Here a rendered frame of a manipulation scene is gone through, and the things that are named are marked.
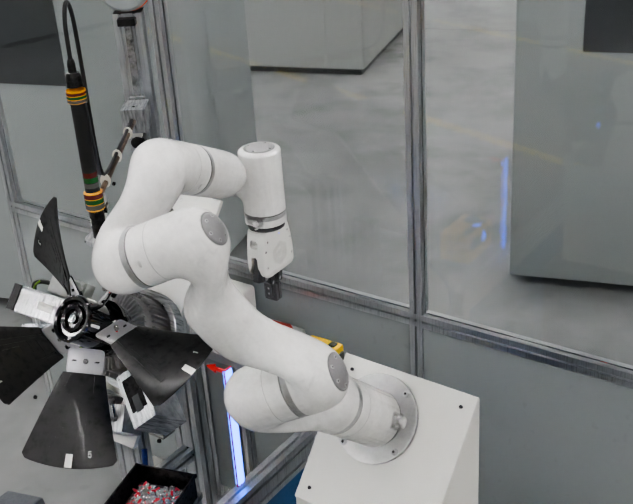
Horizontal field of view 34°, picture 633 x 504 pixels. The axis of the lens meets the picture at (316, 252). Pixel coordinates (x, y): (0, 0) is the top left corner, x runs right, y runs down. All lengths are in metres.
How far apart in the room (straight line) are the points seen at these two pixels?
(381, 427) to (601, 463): 0.93
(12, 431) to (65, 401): 1.86
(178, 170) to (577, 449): 1.56
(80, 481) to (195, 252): 2.58
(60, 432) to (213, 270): 1.08
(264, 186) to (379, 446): 0.59
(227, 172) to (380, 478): 0.73
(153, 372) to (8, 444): 1.99
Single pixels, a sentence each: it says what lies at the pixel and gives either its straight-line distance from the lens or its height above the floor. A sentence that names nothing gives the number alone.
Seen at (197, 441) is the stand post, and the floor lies 0.62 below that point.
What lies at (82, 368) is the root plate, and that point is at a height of 1.10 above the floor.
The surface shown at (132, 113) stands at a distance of 2.93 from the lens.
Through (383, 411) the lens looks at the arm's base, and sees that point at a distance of 2.07.
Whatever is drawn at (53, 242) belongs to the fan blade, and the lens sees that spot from 2.73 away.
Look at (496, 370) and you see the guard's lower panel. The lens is 2.84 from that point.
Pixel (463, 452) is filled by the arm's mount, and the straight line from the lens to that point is 2.11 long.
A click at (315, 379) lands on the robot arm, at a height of 1.47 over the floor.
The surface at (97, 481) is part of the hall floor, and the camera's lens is 4.05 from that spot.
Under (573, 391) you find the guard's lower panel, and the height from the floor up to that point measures 0.90.
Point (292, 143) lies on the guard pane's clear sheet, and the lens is 2.91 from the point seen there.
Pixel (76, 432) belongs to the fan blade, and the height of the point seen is 0.99.
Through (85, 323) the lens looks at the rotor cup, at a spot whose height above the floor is 1.22.
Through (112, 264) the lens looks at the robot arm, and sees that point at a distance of 1.62.
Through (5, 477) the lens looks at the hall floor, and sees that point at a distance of 4.19.
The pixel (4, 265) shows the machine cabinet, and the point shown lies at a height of 0.24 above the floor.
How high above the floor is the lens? 2.45
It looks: 26 degrees down
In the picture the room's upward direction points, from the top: 4 degrees counter-clockwise
